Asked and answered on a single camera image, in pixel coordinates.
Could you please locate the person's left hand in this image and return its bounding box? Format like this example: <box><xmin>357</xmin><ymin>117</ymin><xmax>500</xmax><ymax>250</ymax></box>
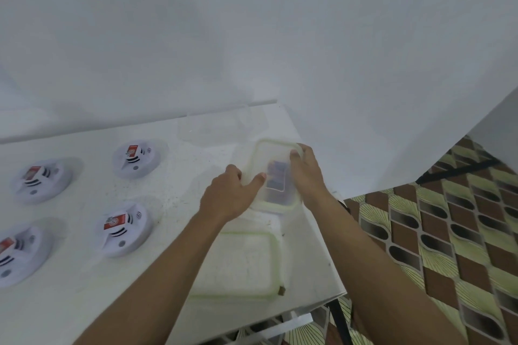
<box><xmin>198</xmin><ymin>164</ymin><xmax>268</xmax><ymax>223</ymax></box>

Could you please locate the person's right hand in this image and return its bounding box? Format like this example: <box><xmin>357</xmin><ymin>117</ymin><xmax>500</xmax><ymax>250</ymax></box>
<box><xmin>289</xmin><ymin>144</ymin><xmax>337</xmax><ymax>212</ymax></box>

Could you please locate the clear lidded plastic container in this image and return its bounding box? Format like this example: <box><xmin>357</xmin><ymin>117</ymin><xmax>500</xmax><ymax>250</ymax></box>
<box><xmin>241</xmin><ymin>139</ymin><xmax>305</xmax><ymax>214</ymax></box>

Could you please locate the person's right forearm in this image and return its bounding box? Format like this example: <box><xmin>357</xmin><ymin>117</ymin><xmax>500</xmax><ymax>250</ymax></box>
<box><xmin>303</xmin><ymin>191</ymin><xmax>470</xmax><ymax>345</ymax></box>

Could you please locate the person's left forearm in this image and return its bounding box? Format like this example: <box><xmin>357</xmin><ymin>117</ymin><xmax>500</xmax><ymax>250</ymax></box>
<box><xmin>73</xmin><ymin>208</ymin><xmax>239</xmax><ymax>345</ymax></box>

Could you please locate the blue item inside container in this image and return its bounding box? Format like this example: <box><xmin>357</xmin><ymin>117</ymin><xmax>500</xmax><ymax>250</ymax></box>
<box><xmin>265</xmin><ymin>160</ymin><xmax>291</xmax><ymax>193</ymax></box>

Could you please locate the green-rimmed clear container lid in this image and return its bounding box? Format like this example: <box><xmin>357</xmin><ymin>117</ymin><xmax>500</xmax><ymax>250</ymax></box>
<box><xmin>188</xmin><ymin>231</ymin><xmax>286</xmax><ymax>301</ymax></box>

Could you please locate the white round smoke detector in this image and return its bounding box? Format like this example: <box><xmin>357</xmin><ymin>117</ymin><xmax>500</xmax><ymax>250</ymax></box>
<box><xmin>10</xmin><ymin>158</ymin><xmax>74</xmax><ymax>206</ymax></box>
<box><xmin>95</xmin><ymin>202</ymin><xmax>155</xmax><ymax>259</ymax></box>
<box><xmin>0</xmin><ymin>224</ymin><xmax>53</xmax><ymax>289</ymax></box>
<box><xmin>112</xmin><ymin>139</ymin><xmax>162</xmax><ymax>180</ymax></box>

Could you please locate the black table leg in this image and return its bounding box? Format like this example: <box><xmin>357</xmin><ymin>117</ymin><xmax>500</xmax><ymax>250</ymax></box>
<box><xmin>327</xmin><ymin>299</ymin><xmax>353</xmax><ymax>345</ymax></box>

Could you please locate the black bar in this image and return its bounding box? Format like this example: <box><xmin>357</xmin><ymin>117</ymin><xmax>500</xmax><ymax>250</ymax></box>
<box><xmin>415</xmin><ymin>158</ymin><xmax>499</xmax><ymax>185</ymax></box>

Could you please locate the white table frame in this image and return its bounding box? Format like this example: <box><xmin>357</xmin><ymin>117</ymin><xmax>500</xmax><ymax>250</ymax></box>
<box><xmin>220</xmin><ymin>294</ymin><xmax>353</xmax><ymax>345</ymax></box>

